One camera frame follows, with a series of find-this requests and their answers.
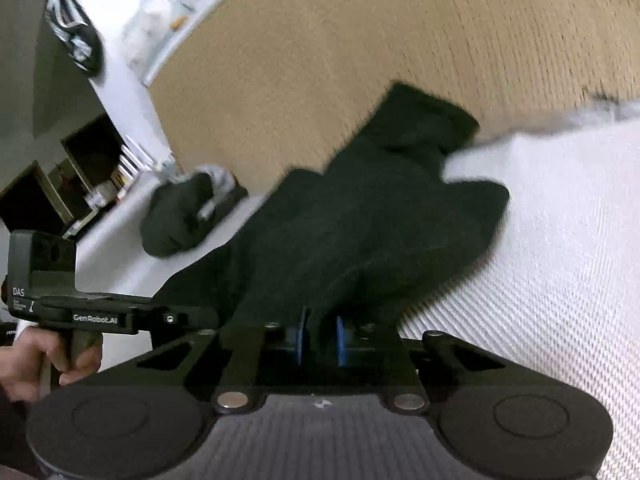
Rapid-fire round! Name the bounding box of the tan woven mattress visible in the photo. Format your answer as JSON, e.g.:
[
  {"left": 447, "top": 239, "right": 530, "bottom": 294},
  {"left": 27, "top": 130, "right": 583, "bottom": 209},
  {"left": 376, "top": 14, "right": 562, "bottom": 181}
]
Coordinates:
[{"left": 145, "top": 0, "right": 640, "bottom": 196}]

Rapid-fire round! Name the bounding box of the white slatted rack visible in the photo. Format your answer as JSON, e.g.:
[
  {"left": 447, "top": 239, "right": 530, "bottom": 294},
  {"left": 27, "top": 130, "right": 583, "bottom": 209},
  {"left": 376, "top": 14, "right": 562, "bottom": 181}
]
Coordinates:
[{"left": 116, "top": 135, "right": 156, "bottom": 186}]

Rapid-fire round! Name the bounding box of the white plush toy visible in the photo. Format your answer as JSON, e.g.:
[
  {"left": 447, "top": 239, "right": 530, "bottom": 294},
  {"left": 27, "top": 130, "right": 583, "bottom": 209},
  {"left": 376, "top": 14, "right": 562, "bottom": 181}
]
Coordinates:
[{"left": 124, "top": 0, "right": 177, "bottom": 75}]

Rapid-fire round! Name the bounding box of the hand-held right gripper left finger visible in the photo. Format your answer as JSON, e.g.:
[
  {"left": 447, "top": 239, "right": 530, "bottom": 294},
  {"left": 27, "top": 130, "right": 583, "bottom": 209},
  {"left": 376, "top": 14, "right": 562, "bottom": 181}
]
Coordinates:
[{"left": 112, "top": 306, "right": 310, "bottom": 415}]

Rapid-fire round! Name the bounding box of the dark brown cabinet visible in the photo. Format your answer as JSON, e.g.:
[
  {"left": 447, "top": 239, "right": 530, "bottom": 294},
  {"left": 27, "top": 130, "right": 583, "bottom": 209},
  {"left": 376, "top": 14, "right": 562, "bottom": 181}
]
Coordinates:
[{"left": 0, "top": 160, "right": 68, "bottom": 235}]

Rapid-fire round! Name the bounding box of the black white hanging bag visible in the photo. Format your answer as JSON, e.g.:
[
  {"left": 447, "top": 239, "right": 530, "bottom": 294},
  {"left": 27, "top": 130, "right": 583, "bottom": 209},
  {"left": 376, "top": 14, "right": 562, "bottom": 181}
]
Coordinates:
[{"left": 41, "top": 0, "right": 104, "bottom": 77}]

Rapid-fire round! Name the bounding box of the person's left hand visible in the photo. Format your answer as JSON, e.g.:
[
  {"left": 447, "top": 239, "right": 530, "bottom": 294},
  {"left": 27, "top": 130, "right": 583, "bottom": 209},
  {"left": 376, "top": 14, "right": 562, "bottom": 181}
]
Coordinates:
[{"left": 0, "top": 326, "right": 104, "bottom": 404}]

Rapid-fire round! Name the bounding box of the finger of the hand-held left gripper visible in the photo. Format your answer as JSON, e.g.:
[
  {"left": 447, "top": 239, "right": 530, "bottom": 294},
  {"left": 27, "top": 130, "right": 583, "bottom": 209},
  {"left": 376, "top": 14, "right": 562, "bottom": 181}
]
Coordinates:
[{"left": 135, "top": 304, "right": 222, "bottom": 336}]

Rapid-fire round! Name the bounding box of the white woven bed mat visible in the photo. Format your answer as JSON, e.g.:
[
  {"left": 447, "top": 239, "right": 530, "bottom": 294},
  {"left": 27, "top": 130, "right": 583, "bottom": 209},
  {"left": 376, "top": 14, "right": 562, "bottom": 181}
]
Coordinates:
[{"left": 75, "top": 105, "right": 640, "bottom": 480}]

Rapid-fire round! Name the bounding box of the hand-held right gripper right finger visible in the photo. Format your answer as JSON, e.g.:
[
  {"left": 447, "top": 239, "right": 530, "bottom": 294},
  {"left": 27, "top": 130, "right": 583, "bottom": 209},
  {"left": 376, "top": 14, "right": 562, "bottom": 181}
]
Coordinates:
[{"left": 335, "top": 315, "right": 531, "bottom": 415}]

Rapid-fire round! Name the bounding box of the black white-printed t-shirt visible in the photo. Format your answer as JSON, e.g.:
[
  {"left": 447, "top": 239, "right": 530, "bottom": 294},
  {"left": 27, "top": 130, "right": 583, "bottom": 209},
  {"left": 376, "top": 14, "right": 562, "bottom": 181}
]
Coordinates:
[{"left": 140, "top": 172, "right": 216, "bottom": 259}]

